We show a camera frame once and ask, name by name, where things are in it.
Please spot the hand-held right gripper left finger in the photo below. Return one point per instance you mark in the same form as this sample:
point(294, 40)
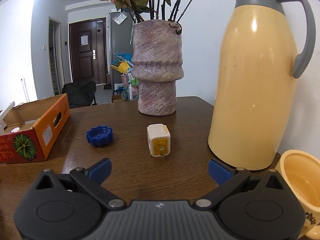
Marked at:
point(101, 170)

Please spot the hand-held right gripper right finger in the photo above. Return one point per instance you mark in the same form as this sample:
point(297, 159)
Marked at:
point(220, 171)

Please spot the blue bottle cap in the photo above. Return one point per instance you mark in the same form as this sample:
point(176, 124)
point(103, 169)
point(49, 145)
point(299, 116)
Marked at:
point(99, 136)

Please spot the white yellow plug adapter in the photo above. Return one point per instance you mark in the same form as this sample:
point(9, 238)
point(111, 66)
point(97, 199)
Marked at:
point(158, 140)

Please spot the orange cardboard box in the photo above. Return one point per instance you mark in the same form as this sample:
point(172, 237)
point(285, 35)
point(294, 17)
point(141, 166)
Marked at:
point(42, 130)

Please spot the small brown cardboard box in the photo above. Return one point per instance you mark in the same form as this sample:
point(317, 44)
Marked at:
point(117, 98)

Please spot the yellow ceramic mug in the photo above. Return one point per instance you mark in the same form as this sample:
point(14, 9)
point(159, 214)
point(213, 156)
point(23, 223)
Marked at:
point(297, 177)

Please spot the black folding chair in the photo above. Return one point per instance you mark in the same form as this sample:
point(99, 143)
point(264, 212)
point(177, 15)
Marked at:
point(78, 93)

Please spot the yellow thermos jug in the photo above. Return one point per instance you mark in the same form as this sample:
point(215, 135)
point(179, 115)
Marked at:
point(252, 92)

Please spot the metal storage rack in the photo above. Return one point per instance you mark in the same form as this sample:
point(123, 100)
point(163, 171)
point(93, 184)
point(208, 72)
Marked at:
point(132, 85)

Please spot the pink plastic bucket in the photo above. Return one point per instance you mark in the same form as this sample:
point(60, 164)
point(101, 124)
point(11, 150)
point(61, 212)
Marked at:
point(124, 78)

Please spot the yellow plastic item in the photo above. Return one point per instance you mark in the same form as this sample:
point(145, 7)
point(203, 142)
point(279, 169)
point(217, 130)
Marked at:
point(122, 67)

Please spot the blue plastic hangers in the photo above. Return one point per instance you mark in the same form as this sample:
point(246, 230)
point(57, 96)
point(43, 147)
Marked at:
point(123, 57)

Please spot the dark brown door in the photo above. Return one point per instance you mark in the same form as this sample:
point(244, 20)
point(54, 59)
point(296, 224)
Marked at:
point(87, 55)

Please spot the purple ceramic vase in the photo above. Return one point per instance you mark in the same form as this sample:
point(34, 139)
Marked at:
point(157, 67)

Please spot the grey refrigerator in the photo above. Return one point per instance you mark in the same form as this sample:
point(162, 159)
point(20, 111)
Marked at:
point(120, 37)

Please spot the clear plastic bag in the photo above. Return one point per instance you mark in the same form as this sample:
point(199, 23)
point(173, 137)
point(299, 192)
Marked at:
point(120, 18)

